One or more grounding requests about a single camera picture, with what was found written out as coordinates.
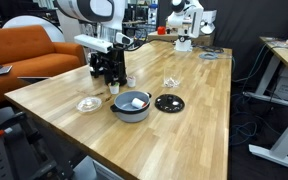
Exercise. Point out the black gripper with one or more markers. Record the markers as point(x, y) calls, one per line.
point(112, 61)

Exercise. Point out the white pod with green lid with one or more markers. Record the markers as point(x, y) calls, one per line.
point(114, 89)

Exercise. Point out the white idle robot arm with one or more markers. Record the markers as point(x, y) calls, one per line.
point(189, 20)

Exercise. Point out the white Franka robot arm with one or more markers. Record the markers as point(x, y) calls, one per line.
point(70, 8)

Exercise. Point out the black pod coffee machine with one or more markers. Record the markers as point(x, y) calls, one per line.
point(123, 78)

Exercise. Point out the white pod with red lid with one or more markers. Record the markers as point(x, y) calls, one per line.
point(138, 102)

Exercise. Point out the gray cooking pot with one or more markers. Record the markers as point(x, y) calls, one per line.
point(127, 115)

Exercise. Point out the small clear cup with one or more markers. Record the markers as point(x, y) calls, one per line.
point(131, 81)

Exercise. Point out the clear water tank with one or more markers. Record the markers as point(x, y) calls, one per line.
point(94, 70)

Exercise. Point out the clear glass dish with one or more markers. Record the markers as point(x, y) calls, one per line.
point(89, 104)

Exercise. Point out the clear drinking glass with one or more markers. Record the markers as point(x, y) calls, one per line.
point(172, 81)

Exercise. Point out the tan cabinet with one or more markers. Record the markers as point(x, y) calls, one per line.
point(164, 39)

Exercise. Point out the red container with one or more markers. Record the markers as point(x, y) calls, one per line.
point(161, 30)

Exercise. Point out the orange sofa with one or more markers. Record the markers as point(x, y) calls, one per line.
point(17, 46)

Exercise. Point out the wooden desk with white legs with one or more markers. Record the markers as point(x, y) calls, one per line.
point(285, 56)

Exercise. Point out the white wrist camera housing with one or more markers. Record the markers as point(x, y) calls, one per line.
point(92, 43)

